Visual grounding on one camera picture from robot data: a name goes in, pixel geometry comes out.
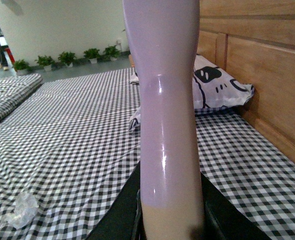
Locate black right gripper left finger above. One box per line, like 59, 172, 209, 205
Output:
87, 164, 144, 240

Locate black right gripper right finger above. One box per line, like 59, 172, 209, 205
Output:
201, 174, 270, 240

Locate beige hand brush black bristles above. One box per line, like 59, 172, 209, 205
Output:
123, 0, 205, 240

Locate crumpled clear plastic trash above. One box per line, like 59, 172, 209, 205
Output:
4, 192, 39, 230

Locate black white checkered bed sheet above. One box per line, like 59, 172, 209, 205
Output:
0, 68, 295, 240

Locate white cartoon print pillow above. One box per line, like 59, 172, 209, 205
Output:
129, 55, 255, 132

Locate potted green plant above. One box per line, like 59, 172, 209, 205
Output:
35, 55, 55, 72
103, 45, 121, 61
13, 59, 30, 76
83, 48, 101, 64
58, 51, 76, 68

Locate folded checkered blanket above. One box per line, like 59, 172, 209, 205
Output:
0, 73, 43, 122

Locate wooden headboard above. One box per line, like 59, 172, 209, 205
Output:
197, 0, 295, 163

